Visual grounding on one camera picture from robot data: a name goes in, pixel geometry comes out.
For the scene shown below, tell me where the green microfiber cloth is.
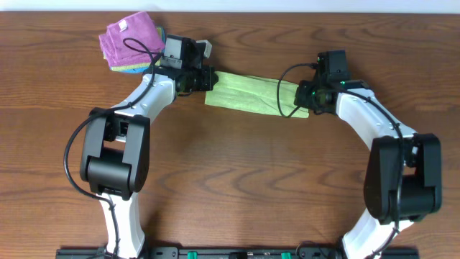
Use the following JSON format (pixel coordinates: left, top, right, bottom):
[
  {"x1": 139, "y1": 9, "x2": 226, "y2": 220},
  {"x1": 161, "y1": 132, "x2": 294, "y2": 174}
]
[{"x1": 205, "y1": 71, "x2": 298, "y2": 116}]

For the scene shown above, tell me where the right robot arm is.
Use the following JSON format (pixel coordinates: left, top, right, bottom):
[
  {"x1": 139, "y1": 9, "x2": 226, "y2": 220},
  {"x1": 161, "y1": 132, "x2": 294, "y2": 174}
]
[{"x1": 294, "y1": 81, "x2": 442, "y2": 258}]

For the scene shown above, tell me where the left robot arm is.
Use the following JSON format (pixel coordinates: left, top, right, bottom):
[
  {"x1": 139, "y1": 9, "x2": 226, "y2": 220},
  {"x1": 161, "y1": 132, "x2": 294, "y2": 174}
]
[{"x1": 80, "y1": 65, "x2": 219, "y2": 258}]

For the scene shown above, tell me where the light green folded cloth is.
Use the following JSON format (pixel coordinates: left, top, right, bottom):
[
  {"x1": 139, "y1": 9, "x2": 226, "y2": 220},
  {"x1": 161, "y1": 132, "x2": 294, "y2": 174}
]
[{"x1": 99, "y1": 26, "x2": 165, "y2": 73}]

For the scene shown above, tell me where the blue folded cloth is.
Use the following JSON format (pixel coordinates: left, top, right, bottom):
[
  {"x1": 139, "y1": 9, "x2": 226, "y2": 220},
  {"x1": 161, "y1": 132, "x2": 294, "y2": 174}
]
[{"x1": 112, "y1": 26, "x2": 166, "y2": 74}]

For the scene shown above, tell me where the purple folded cloth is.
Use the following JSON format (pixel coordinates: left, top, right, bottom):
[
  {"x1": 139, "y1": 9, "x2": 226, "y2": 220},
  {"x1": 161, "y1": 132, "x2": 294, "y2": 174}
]
[{"x1": 98, "y1": 12, "x2": 165, "y2": 68}]

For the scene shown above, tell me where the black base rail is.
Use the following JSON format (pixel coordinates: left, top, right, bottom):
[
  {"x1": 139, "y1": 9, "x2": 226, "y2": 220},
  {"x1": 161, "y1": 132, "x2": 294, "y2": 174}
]
[{"x1": 55, "y1": 246, "x2": 420, "y2": 259}]

